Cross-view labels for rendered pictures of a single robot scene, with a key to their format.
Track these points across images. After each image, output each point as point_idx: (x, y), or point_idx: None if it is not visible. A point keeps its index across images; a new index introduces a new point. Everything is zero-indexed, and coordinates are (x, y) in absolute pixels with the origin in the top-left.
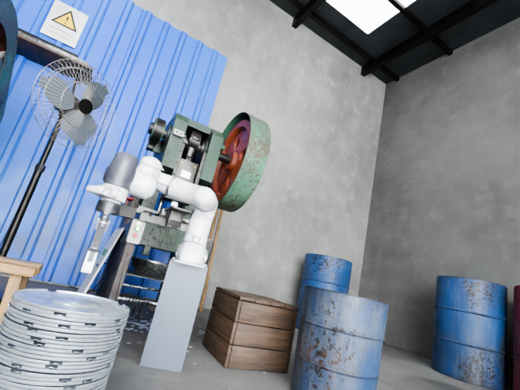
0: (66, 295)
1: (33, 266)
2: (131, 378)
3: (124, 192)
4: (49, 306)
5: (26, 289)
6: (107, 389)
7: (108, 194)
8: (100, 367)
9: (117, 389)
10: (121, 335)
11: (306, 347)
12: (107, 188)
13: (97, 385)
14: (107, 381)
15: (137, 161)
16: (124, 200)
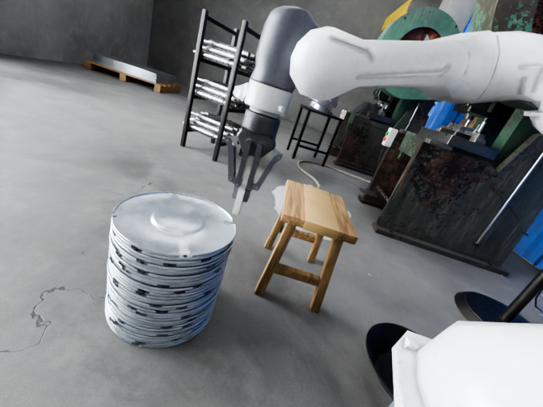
0: (220, 227)
1: (303, 217)
2: None
3: (252, 86)
4: (154, 200)
5: (218, 207)
6: (204, 387)
7: (239, 95)
8: (110, 272)
9: (201, 401)
10: (124, 263)
11: None
12: (239, 86)
13: (111, 289)
14: (233, 397)
15: (279, 14)
16: (255, 102)
